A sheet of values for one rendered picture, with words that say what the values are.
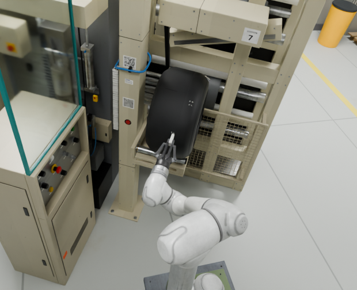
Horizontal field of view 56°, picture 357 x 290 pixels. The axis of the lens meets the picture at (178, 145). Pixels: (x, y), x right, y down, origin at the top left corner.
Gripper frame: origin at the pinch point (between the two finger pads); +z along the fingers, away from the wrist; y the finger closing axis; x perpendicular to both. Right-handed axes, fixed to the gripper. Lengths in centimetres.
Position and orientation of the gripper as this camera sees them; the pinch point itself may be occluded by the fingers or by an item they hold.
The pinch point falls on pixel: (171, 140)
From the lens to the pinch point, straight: 188.1
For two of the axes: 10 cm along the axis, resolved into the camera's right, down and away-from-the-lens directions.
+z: 2.5, -7.6, 5.9
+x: -1.0, 5.9, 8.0
